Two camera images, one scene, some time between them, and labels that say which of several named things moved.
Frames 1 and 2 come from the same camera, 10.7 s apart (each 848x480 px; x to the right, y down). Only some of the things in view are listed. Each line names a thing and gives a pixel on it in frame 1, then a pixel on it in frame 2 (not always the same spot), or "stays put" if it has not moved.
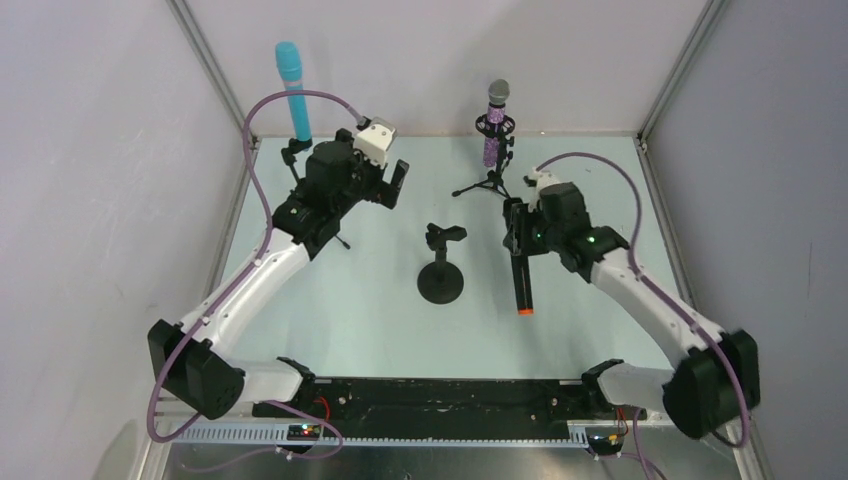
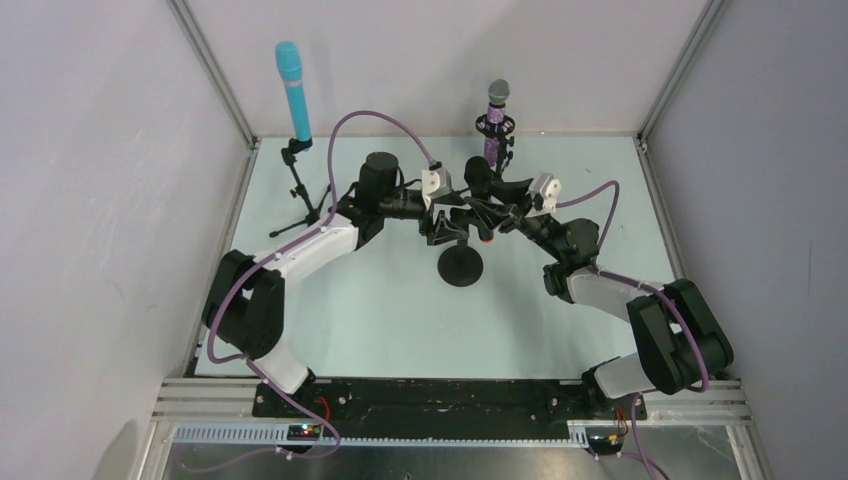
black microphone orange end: (522, 282) → (478, 175)
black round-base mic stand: (441, 282) → (460, 266)
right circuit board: (605, 444) stays put
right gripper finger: (515, 238) → (492, 212)
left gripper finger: (400, 172) → (445, 232)
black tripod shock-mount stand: (501, 131) stays put
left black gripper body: (382, 182) → (433, 216)
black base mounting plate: (440, 407) stays put
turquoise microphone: (290, 65) stays put
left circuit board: (302, 432) stays put
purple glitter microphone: (498, 94) stays put
